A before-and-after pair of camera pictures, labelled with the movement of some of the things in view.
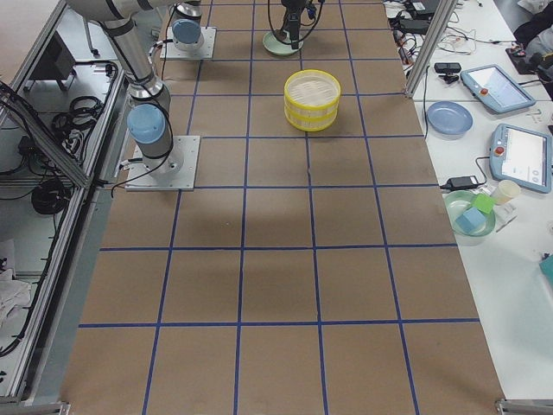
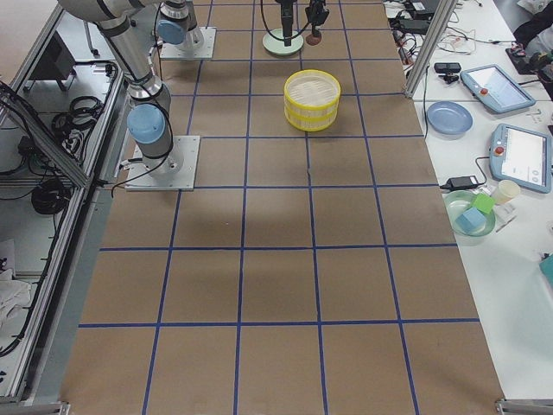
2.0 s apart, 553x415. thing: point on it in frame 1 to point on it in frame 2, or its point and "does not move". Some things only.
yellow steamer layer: x=325 y=108 does not move
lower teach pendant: x=521 y=157 does not move
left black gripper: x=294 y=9 to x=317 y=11
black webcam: x=450 y=69 does not move
